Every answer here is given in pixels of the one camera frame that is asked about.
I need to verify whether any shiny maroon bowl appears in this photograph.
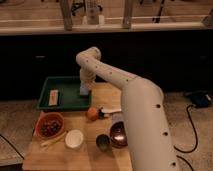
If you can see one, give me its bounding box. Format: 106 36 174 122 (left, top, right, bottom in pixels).
110 121 128 148

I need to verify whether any pale yellow stick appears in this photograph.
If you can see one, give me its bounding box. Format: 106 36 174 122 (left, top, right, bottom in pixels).
40 132 66 147

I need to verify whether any orange bowl with dark berries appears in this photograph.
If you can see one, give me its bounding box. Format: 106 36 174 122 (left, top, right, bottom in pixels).
35 112 65 140

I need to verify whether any brush with white handle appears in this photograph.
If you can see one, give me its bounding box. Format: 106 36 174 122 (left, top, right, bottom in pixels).
98 108 121 119

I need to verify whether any orange fruit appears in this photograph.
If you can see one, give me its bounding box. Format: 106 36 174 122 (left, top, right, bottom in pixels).
86 107 99 121

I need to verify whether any small white bowl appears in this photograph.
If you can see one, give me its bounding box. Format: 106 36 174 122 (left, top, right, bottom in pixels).
65 129 84 149

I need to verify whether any black cable on floor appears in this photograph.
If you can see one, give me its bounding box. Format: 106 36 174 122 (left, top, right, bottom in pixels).
174 104 200 171

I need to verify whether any dark blue device on floor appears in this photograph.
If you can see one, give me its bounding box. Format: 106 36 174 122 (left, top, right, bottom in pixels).
185 92 211 108

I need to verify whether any green plastic tray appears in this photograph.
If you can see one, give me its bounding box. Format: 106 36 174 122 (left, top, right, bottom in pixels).
38 76 91 112

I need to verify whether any small wooden block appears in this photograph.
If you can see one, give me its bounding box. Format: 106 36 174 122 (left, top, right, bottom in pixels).
49 90 58 106

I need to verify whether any dark metal cup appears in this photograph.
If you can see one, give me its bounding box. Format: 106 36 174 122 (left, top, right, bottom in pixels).
96 134 110 151

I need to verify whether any wooden board table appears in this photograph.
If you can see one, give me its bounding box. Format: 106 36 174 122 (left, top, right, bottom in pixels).
22 82 134 171

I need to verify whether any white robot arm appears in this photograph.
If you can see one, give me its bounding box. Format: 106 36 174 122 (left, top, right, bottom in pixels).
76 47 180 171

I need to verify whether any pale blue sponge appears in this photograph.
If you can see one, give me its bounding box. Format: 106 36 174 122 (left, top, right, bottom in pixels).
80 84 90 96

